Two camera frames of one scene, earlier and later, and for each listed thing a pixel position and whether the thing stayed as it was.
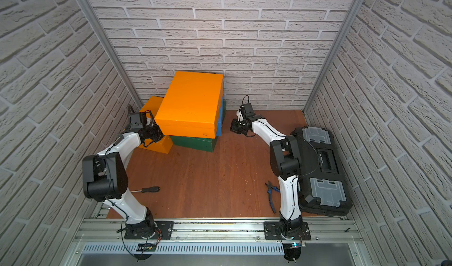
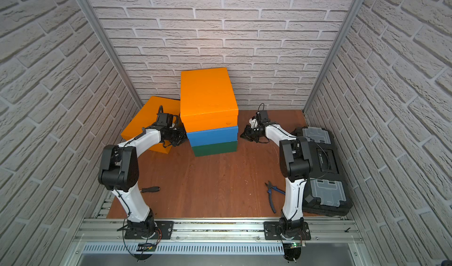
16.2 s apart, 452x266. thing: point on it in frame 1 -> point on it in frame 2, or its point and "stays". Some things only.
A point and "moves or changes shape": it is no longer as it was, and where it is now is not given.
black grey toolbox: (323, 188) stays
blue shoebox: (220, 122) -> (223, 135)
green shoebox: (205, 144) -> (213, 149)
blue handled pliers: (269, 191) stays
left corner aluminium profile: (106, 43) stays
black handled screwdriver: (147, 189) stays
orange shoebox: (192, 106) moves or changes shape
